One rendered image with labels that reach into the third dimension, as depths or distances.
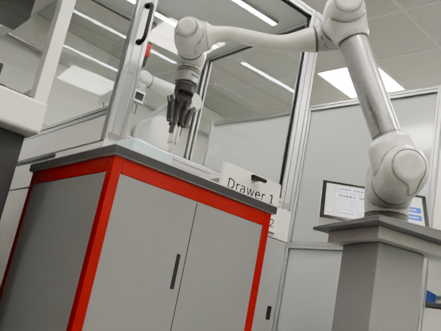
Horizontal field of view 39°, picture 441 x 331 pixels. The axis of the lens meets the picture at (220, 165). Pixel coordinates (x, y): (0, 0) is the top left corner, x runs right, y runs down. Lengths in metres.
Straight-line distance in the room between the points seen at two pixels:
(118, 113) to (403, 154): 1.07
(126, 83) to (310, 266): 2.14
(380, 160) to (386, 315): 0.50
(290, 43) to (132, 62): 0.62
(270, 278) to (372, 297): 0.83
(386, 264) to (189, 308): 0.69
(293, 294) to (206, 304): 2.36
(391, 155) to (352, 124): 2.29
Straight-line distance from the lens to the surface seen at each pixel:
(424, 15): 4.85
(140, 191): 1.75
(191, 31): 2.21
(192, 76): 2.36
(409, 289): 2.22
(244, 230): 1.97
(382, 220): 2.04
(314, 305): 4.10
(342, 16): 2.24
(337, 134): 4.36
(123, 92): 2.46
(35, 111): 2.01
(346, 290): 2.24
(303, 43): 2.42
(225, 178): 2.26
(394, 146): 2.09
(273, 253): 2.87
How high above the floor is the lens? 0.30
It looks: 16 degrees up
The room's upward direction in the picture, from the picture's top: 11 degrees clockwise
